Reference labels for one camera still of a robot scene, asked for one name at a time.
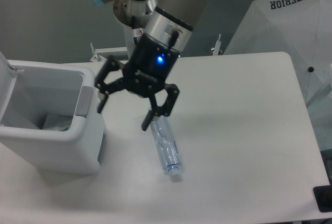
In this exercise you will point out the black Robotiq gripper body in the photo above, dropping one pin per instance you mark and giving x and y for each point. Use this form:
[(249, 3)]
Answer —
[(150, 64)]

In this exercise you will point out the white plastic wrapper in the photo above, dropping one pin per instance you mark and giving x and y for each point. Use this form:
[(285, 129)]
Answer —
[(57, 123)]

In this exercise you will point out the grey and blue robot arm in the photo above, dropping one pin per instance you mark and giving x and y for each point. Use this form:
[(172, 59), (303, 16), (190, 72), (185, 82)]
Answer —
[(167, 31)]

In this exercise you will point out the white plastic trash can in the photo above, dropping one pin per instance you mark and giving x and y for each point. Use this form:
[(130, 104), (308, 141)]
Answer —
[(32, 90)]

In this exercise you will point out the crushed clear plastic bottle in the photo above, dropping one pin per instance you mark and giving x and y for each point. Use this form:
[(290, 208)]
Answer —
[(169, 156)]

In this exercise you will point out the white umbrella with navy lettering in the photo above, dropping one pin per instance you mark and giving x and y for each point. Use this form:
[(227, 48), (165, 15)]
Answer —
[(301, 28)]

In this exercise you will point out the black device at table edge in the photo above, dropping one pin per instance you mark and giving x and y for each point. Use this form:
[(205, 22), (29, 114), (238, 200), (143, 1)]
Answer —
[(323, 198)]

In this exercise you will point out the white metal base frame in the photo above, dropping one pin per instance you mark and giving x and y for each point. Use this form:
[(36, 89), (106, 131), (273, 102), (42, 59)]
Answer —
[(122, 54)]

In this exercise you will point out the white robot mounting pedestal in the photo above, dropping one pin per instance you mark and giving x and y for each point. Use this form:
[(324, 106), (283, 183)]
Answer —
[(133, 16)]

